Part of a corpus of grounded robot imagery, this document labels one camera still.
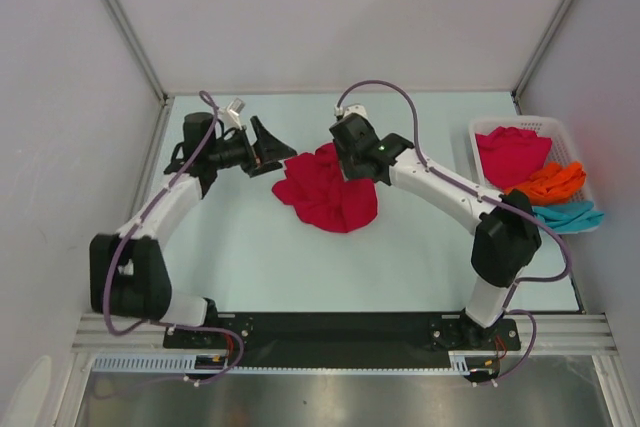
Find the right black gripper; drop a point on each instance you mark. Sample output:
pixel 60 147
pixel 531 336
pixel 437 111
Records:
pixel 349 172

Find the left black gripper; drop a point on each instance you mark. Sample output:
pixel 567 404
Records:
pixel 267 149

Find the magenta red t shirt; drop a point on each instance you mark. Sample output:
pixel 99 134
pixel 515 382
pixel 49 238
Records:
pixel 510 155
pixel 314 187

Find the white plastic laundry basket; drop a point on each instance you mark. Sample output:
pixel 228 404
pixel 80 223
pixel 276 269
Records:
pixel 563 151

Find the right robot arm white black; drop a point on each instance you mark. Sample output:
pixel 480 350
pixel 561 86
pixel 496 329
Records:
pixel 505 240

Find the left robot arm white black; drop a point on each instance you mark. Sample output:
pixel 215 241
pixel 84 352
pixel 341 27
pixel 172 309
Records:
pixel 128 272

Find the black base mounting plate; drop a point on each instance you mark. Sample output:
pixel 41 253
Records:
pixel 363 340

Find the orange t shirt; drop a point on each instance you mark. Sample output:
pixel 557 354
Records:
pixel 553 184

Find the teal t shirt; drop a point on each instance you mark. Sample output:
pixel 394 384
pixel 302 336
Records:
pixel 571 217

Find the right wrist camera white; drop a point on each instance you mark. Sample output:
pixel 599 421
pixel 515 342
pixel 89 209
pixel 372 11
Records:
pixel 354 109

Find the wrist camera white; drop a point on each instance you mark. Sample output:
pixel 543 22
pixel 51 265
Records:
pixel 354 109
pixel 231 114

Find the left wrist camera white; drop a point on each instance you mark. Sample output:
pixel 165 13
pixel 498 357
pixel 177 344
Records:
pixel 231 114

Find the white slotted cable duct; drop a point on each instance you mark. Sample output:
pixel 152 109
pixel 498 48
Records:
pixel 209 364

